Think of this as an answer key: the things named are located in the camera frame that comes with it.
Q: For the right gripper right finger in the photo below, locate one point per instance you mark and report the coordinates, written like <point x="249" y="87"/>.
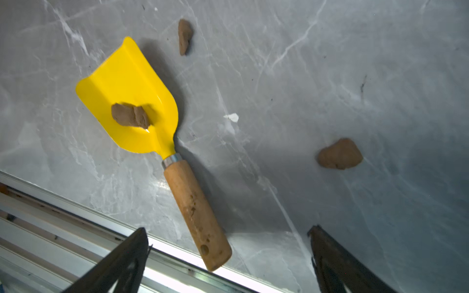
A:
<point x="338" y="271"/>

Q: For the brown soil lump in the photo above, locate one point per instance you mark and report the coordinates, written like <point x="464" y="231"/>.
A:
<point x="185" y="34"/>
<point x="341" y="155"/>

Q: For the yellow scoop wooden handle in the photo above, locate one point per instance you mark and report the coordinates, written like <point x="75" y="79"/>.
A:
<point x="140" y="115"/>

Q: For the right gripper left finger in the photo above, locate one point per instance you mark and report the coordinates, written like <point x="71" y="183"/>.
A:
<point x="121" y="270"/>

